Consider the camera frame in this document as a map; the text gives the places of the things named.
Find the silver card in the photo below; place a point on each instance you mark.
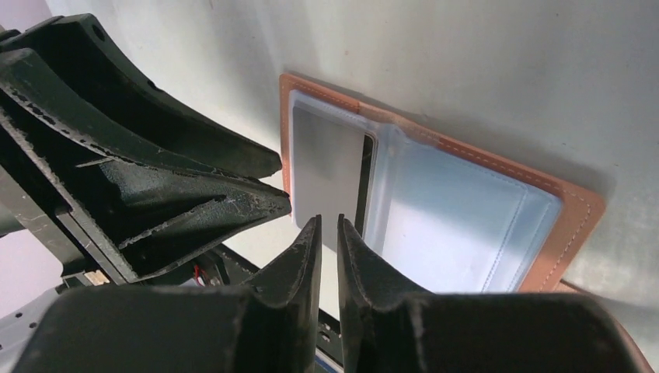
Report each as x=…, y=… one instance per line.
x=326, y=164

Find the tan leather card holder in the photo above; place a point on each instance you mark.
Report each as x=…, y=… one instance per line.
x=450, y=216

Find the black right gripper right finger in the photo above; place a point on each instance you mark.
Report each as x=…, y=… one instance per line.
x=388, y=323

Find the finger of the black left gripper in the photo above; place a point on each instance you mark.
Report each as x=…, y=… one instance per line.
x=82, y=54
x=100, y=197

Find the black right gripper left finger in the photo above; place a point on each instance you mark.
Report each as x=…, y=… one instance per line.
x=267, y=323

